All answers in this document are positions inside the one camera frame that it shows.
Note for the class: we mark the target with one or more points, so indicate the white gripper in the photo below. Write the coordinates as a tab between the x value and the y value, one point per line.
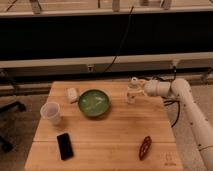
157	88

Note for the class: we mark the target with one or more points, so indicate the clear plastic bottle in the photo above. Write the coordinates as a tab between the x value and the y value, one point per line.
133	86

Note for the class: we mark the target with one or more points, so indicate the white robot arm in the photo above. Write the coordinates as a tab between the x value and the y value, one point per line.
201	128

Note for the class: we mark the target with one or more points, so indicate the dark red oblong object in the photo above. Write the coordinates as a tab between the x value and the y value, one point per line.
144	148

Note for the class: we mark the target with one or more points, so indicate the green bowl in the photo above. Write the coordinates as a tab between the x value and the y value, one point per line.
93	103

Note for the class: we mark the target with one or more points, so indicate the wooden cutting board table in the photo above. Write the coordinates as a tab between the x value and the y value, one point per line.
109	143

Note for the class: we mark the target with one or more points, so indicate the white sponge block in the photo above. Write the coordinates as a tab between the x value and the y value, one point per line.
72	95

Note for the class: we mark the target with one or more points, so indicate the black smartphone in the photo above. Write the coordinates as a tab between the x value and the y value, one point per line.
65	146

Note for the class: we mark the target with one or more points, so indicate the translucent plastic cup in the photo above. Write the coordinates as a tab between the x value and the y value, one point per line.
51	112

